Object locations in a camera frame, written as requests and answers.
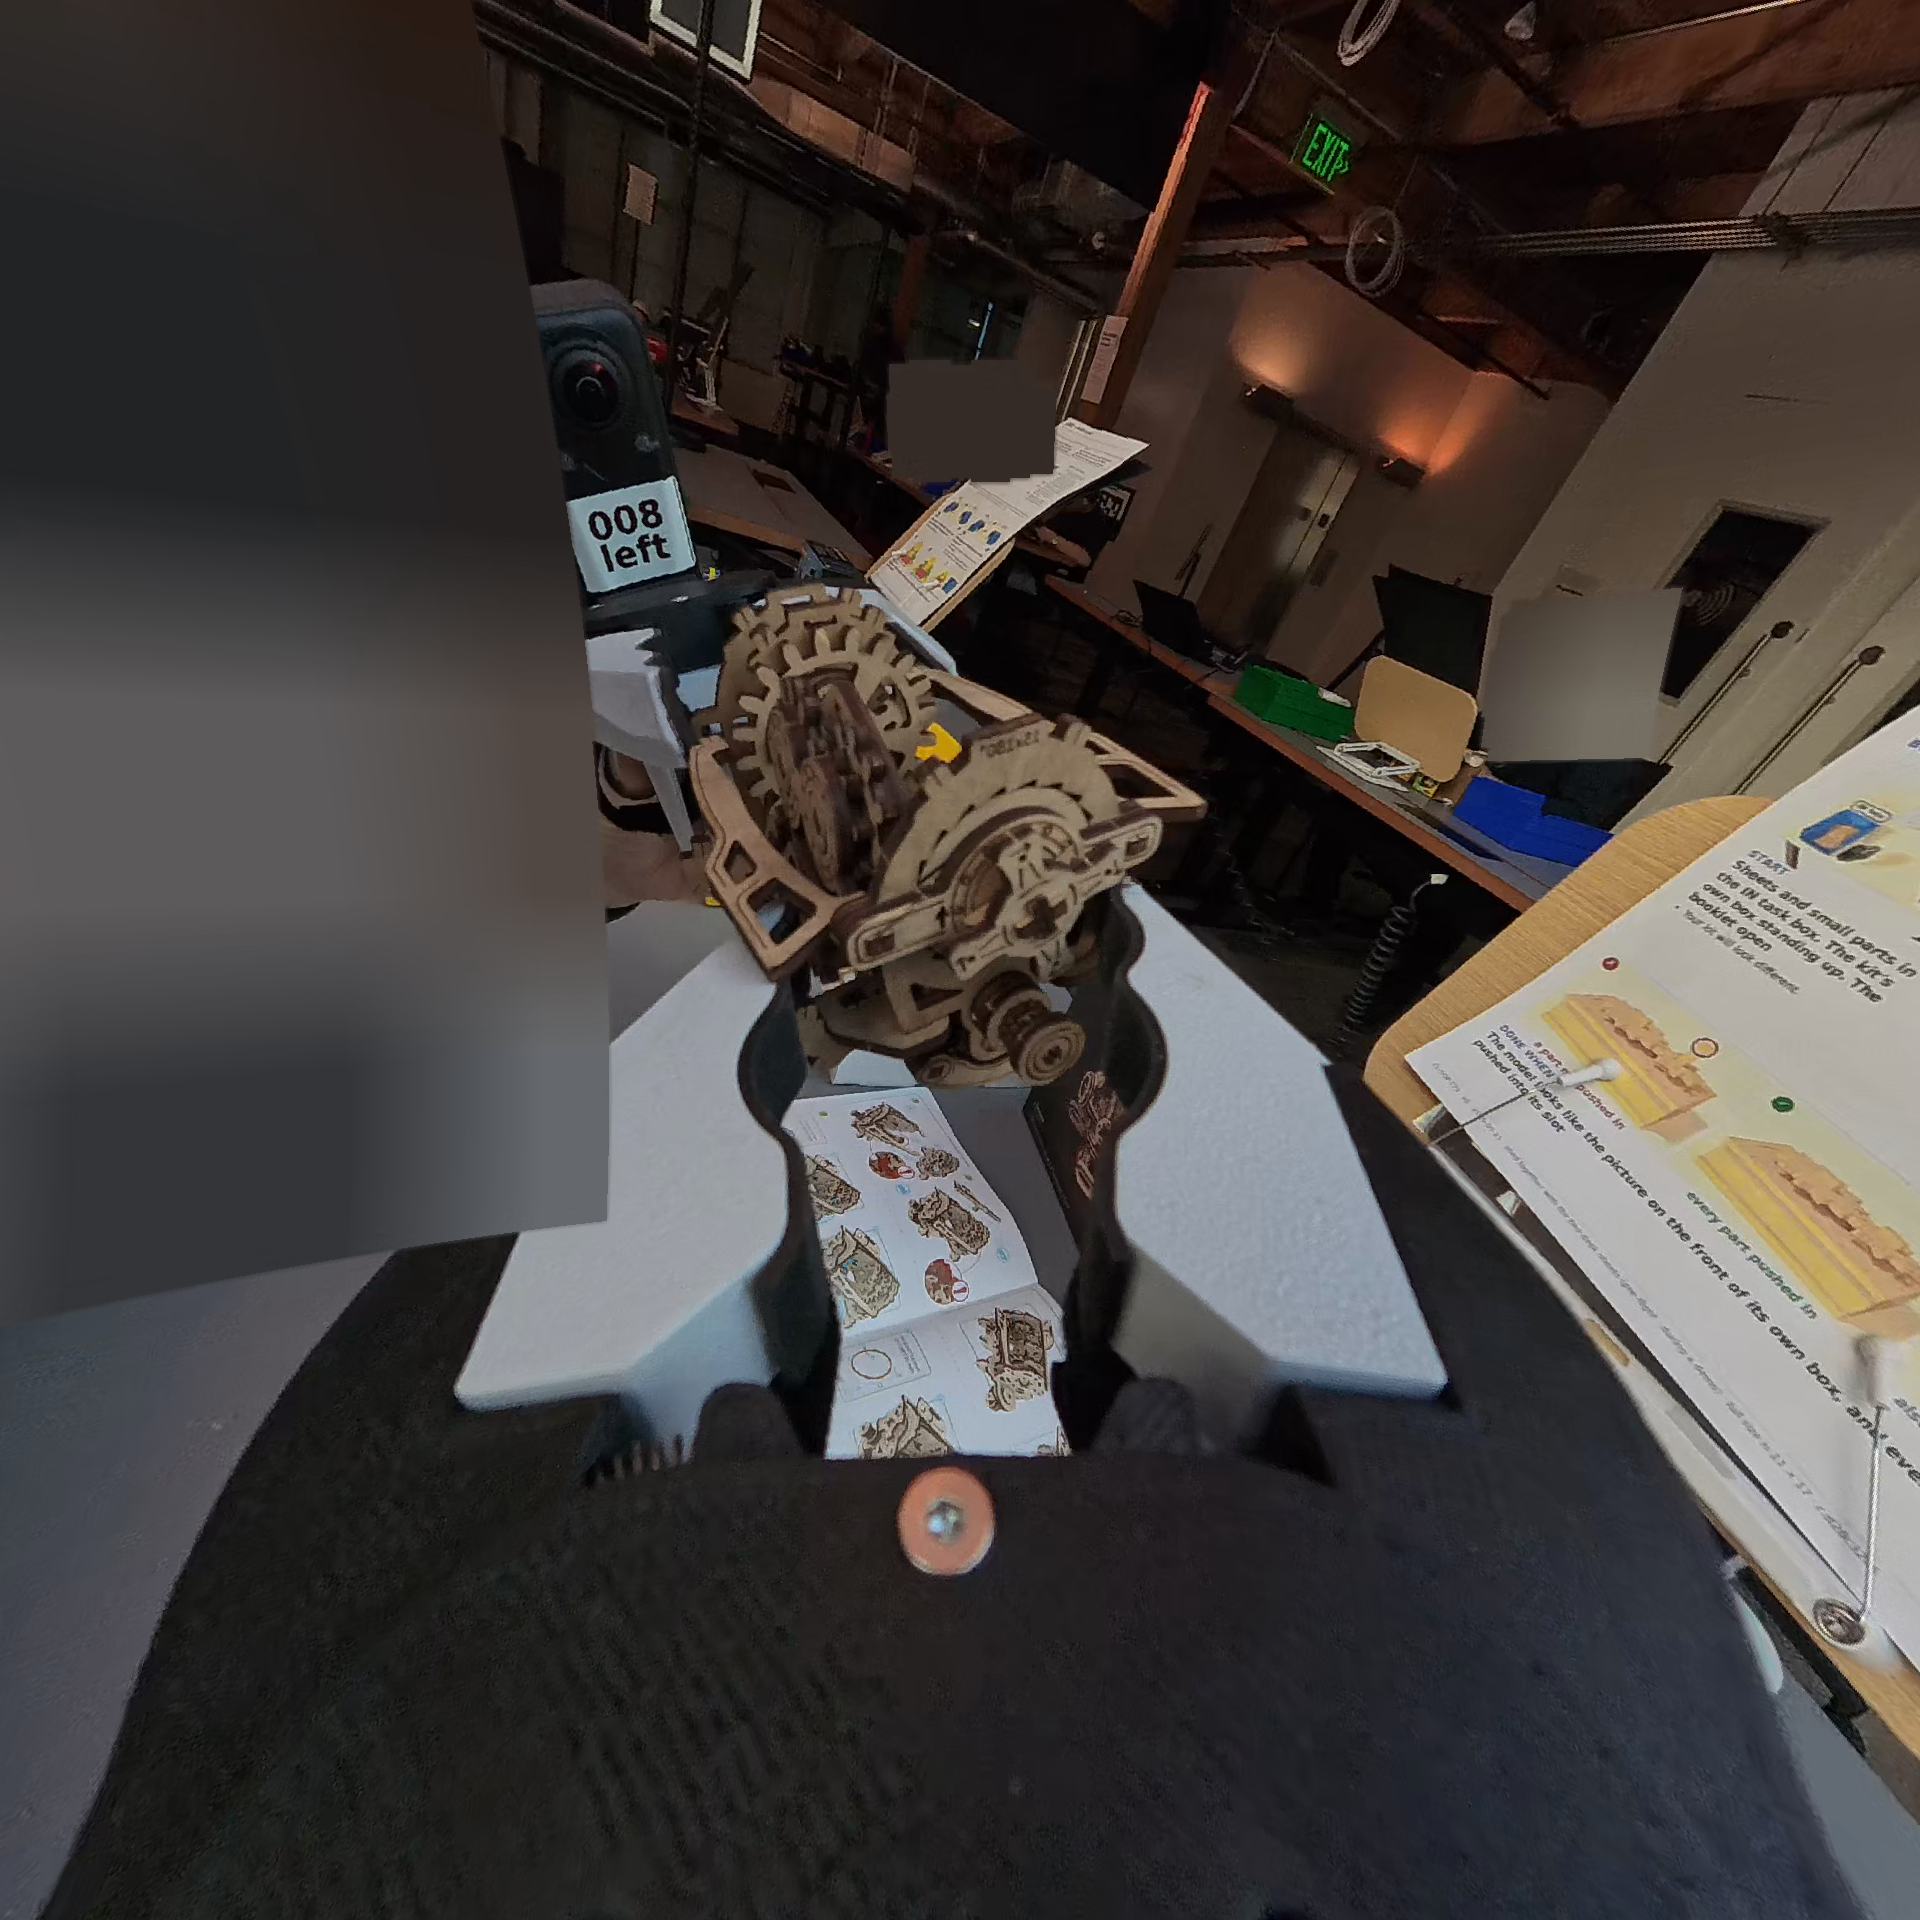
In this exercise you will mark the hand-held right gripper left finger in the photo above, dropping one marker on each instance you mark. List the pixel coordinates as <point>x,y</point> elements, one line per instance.
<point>661,1171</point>

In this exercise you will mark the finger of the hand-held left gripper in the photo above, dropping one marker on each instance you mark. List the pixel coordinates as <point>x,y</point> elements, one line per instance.
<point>917,644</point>
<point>645,704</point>

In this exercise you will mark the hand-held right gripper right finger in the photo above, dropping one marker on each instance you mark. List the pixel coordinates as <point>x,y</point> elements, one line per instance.
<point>1259,1200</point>

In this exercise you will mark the wooden gear cluster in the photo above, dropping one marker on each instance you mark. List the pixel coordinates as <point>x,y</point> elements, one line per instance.
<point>809,704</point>

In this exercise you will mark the wooden mechanical model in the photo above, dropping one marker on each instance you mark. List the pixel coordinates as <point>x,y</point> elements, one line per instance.
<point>973,886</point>

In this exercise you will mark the grey desk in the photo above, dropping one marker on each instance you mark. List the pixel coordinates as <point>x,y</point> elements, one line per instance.
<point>148,1575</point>

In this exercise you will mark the person's left hand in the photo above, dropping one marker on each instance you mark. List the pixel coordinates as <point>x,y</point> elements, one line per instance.
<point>648,866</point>

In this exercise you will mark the instruction sheet on stand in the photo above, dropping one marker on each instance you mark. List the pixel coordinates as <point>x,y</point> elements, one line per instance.
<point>960,546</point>

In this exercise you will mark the black model kit box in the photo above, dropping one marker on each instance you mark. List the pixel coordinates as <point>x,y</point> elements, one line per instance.
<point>1073,1147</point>

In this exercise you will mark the open instruction booklet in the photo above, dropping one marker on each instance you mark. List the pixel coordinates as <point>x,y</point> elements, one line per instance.
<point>915,1231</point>

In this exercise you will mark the black laptop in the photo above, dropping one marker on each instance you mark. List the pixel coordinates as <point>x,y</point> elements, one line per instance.
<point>1185,623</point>

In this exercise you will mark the white peg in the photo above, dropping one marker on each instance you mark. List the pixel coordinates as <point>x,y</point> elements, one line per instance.
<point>1588,1075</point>

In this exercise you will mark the green plastic bin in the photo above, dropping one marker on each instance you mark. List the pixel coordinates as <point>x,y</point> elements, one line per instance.
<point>1290,703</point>

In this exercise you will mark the grey double door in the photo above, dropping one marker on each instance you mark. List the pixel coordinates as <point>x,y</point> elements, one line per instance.
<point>1290,524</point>

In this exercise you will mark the long wooden table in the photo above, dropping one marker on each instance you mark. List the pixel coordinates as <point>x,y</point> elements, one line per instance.
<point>1348,787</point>

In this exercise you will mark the blue plastic bin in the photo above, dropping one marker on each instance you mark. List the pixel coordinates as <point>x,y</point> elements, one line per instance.
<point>1530,820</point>

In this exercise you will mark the wooden pillar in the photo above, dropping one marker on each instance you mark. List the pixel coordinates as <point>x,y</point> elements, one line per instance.
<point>1162,225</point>

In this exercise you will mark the tan rounded board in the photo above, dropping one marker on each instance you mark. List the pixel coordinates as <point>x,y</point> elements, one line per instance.
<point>1417,716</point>

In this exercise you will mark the black monitor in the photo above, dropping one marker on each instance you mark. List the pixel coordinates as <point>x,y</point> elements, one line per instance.
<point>1424,623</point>

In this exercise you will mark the printed instruction sheet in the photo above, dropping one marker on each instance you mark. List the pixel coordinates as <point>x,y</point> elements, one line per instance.
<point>1723,975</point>

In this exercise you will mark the green exit sign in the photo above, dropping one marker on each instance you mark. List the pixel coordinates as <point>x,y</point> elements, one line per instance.
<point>1326,148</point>

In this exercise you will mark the white frame part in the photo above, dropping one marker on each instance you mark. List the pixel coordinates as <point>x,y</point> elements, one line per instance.
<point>1376,758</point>

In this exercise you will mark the black wall poster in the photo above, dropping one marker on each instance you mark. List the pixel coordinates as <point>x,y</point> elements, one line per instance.
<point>1739,609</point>

